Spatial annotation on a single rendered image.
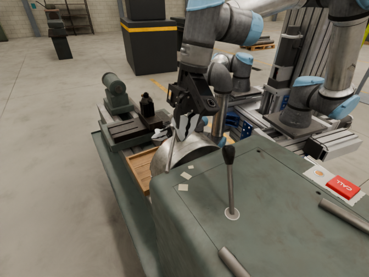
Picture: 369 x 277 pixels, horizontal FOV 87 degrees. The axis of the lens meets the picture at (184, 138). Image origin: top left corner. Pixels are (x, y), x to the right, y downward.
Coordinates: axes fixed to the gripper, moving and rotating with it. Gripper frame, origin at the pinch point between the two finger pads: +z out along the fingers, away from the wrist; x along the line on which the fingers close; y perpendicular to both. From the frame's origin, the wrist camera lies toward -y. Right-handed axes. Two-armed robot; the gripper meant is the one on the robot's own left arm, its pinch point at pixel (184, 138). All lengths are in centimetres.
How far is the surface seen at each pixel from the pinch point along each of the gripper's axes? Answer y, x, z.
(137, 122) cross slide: 80, -17, 36
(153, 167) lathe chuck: 15.5, 0.6, 22.7
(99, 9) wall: 1422, -261, -38
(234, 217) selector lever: -22.3, -2.5, 9.5
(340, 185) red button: -30.6, -32.7, 2.3
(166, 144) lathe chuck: 16.7, -4.4, 13.3
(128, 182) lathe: 70, -8, 81
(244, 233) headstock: -26.3, -1.7, 9.9
